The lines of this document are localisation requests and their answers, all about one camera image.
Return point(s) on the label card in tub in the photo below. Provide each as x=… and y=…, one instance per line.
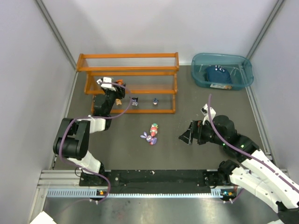
x=220, y=86

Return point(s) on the small blue shark toy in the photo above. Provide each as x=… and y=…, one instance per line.
x=155, y=101

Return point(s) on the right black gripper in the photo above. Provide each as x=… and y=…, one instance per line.
x=194, y=132

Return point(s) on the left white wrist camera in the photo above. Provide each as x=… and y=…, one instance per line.
x=106, y=83

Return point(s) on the orange tiger toy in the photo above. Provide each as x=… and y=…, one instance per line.
x=120, y=81

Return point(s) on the orange rabbit toy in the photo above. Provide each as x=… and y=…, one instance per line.
x=118, y=102

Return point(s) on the grey slotted cable duct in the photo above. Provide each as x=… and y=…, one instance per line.
x=94, y=193

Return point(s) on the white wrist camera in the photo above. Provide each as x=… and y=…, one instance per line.
x=106, y=83
x=208, y=112

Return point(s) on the black purple cat toy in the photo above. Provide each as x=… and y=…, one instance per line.
x=134, y=101

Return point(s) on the red green carrot toy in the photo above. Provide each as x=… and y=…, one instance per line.
x=153, y=129

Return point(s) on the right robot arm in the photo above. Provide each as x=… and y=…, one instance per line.
x=250, y=168

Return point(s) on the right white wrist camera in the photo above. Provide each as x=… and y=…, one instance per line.
x=208, y=112

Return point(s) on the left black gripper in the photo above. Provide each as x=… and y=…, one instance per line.
x=117, y=90

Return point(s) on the teal plastic tub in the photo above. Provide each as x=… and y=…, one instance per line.
x=239, y=67

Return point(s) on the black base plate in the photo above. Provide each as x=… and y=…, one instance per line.
x=169, y=181

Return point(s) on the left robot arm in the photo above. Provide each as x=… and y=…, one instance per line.
x=72, y=140

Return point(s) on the orange wooden shelf rack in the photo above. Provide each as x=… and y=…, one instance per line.
x=134, y=65

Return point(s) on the purple bunny toy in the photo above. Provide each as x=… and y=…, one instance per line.
x=150, y=139

